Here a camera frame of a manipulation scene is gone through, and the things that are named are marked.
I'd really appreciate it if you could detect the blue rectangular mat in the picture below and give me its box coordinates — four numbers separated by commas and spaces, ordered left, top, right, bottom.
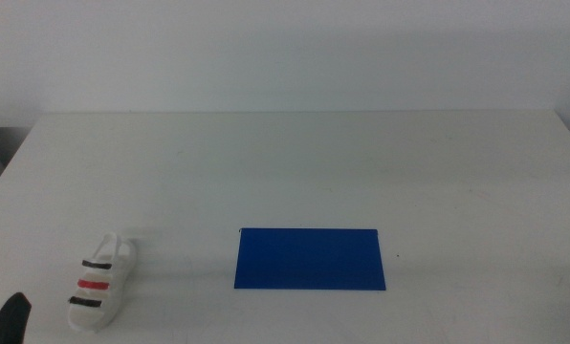
232, 226, 387, 291

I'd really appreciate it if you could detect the white strapped sandal shoe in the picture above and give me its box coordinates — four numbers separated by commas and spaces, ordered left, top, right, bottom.
67, 232, 139, 333

